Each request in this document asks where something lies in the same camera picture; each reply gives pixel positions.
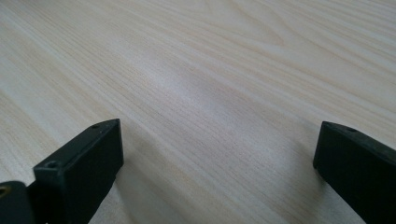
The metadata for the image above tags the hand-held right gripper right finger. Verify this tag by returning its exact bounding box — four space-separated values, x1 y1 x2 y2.
313 120 396 224

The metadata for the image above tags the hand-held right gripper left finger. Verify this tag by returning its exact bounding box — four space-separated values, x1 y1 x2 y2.
32 119 124 224

